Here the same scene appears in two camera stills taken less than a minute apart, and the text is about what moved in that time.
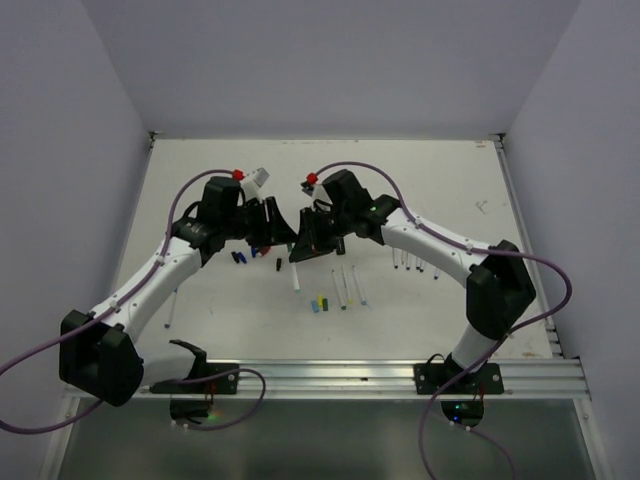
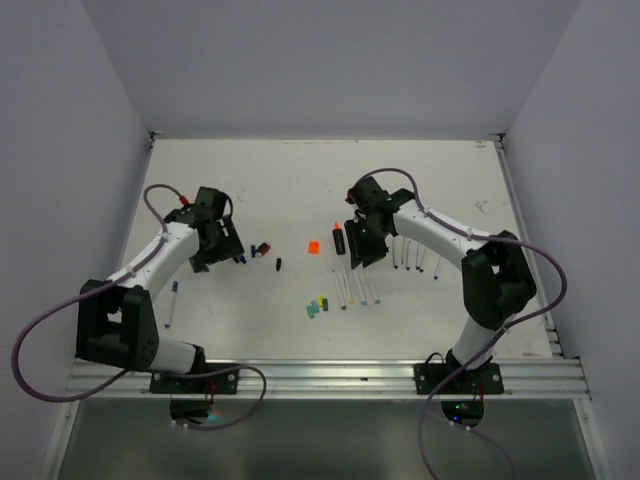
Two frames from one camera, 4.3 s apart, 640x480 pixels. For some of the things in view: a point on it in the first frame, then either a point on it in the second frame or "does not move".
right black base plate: [431, 378] does not move
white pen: [338, 291] does not move
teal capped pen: [295, 279] -> [377, 300]
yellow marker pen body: [347, 287] does not move
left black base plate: [226, 385] does not move
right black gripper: [310, 242] -> [360, 251]
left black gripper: [275, 230] -> [231, 247]
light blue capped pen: [363, 302] does not move
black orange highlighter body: [340, 249] does not move
